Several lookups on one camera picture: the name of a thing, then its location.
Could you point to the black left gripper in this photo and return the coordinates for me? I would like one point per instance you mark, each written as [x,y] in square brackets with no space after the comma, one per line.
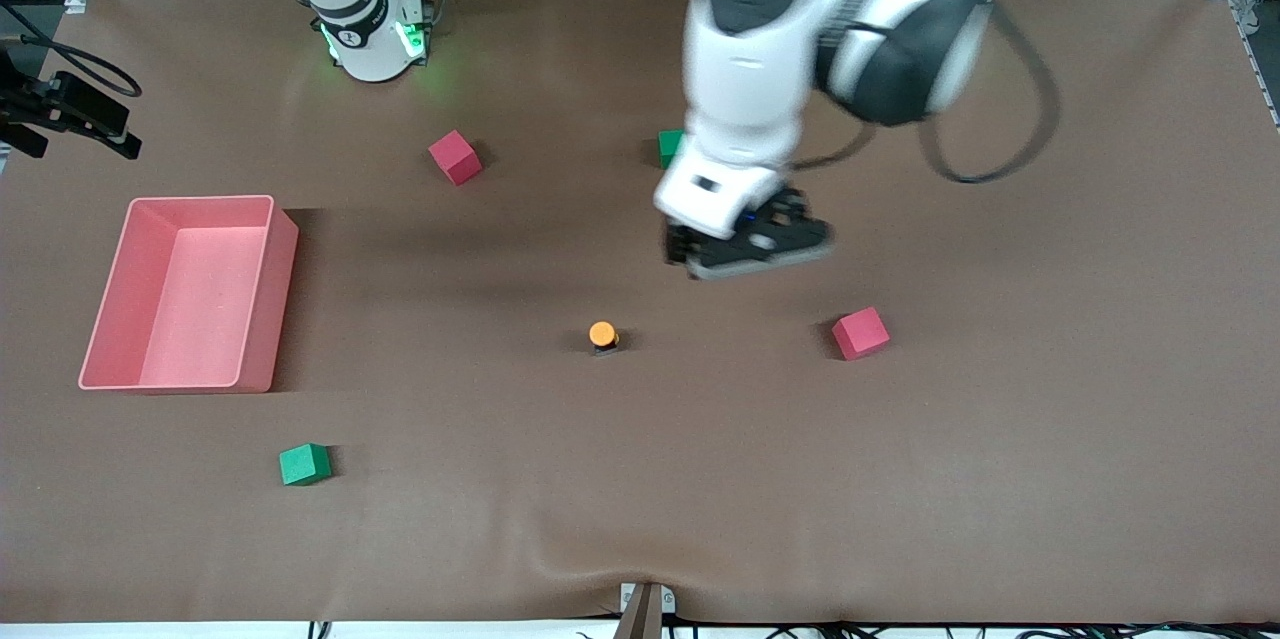
[679,245]

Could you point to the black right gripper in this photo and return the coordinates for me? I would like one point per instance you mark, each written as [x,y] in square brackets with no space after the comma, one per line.
[62,102]

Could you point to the yellow mushroom push button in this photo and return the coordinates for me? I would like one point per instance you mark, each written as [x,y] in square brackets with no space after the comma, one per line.
[602,332]

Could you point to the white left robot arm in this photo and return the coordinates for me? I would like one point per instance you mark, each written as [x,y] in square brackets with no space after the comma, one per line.
[750,69]

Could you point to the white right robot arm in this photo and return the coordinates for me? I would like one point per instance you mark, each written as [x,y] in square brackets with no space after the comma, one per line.
[365,39]

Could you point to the green foam cube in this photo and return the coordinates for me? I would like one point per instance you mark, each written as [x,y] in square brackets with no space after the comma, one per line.
[303,465]
[668,149]

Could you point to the red foam cube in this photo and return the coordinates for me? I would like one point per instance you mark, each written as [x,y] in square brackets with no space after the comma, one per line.
[860,333]
[455,157]

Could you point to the pink plastic bin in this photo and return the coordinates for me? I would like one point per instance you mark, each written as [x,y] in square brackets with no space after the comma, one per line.
[180,319]

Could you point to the brown table mat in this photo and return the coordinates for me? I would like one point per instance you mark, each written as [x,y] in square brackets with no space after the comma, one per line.
[640,469]

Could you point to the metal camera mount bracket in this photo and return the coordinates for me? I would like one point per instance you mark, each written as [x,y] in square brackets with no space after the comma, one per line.
[640,619]

